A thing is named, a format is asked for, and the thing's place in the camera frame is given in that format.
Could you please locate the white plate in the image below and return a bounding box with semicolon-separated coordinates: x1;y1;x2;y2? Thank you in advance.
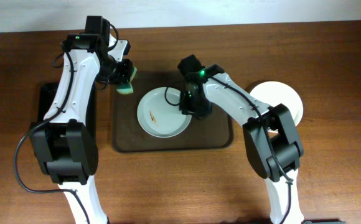
249;80;304;134
136;87;192;138

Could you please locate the green dish sponge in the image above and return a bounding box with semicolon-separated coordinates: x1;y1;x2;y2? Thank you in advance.
116;67;137;95

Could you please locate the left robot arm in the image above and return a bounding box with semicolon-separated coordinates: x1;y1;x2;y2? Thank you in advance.
27;16;137;223

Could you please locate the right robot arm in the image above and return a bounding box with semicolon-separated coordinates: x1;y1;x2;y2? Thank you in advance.
177;55;304;223

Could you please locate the brown plastic serving tray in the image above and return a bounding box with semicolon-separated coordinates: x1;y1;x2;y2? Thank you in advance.
111;71;233;153

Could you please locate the black rectangular sponge tray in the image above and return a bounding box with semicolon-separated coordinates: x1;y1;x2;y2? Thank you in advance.
37;82;96;132

